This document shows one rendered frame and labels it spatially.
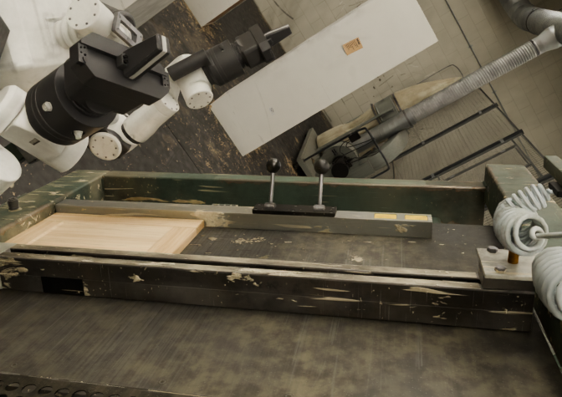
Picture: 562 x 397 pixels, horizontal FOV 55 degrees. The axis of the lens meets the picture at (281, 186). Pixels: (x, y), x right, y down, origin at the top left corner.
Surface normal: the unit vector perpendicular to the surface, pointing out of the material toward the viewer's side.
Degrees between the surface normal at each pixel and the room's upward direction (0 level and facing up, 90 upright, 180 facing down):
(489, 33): 90
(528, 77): 90
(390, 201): 90
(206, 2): 90
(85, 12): 79
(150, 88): 16
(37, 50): 23
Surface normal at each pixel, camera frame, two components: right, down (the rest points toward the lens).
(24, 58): 0.59, 0.13
